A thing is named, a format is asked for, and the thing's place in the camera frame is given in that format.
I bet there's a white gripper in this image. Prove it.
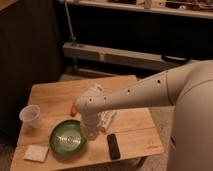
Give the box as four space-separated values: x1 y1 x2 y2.
81 123 101 140

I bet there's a metal pole stand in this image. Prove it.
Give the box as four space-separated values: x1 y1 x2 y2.
64 0 77 46

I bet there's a grey baseboard heater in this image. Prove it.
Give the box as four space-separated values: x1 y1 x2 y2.
63 42 194 71

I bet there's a black remote control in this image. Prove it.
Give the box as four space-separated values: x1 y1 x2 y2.
107 134 120 160

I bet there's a clear plastic cup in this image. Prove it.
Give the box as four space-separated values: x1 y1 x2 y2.
19 105 41 128

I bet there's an orange carrot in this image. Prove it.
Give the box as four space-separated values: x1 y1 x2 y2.
70 106 77 117

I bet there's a wooden shelf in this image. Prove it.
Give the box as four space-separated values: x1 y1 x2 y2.
57 0 213 19

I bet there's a green ceramic bowl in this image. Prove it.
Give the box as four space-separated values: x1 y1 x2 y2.
49 120 87 157

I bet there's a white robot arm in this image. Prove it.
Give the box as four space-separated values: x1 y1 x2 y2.
75 60 213 171

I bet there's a white labelled bottle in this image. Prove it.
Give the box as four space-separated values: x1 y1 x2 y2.
101 110 116 132

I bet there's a wooden table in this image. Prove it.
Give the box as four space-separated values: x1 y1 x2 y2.
10 75 164 171

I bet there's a white square sponge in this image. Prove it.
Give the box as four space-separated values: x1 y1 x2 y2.
24 145 49 162

